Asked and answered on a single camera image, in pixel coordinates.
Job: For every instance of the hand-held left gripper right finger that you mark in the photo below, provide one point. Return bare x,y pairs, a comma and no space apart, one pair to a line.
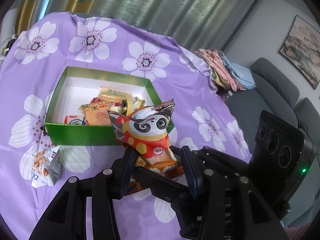
191,175

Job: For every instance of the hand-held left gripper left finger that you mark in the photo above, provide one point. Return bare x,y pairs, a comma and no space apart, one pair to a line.
126,177

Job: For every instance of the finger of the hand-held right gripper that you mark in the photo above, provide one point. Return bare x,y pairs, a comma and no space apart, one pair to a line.
155,180
225,160

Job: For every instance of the orange panda snack packet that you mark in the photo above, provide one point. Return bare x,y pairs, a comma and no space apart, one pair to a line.
145,132

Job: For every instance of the green cardboard box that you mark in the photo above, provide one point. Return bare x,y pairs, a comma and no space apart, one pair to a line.
82,135

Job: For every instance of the orange rice crust packet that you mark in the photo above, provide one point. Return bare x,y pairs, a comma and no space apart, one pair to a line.
97,116

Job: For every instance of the white packet with blue label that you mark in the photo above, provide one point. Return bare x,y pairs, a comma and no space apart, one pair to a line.
73,120

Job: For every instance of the red snack packet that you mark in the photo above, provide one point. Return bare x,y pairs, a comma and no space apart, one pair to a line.
95,100

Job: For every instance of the cracker packet with green label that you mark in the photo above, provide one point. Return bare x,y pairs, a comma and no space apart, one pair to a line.
112,93

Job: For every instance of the person's right forearm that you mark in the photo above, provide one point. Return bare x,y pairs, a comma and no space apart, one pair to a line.
291,233

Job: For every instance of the grey sofa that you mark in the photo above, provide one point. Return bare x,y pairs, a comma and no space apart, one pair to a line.
275,87

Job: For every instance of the light blue folded cloth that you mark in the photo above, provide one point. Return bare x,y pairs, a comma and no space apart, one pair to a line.
242,75

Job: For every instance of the white silver peanut packet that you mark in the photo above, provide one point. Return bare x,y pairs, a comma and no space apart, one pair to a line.
47,165

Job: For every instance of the pink patterned folded cloths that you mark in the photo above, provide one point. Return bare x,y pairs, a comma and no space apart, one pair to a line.
215,67

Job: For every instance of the framed landscape picture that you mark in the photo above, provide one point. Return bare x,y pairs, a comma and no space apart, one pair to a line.
302,52

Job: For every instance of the grey green curtain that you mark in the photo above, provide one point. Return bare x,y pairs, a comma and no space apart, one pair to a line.
175,5

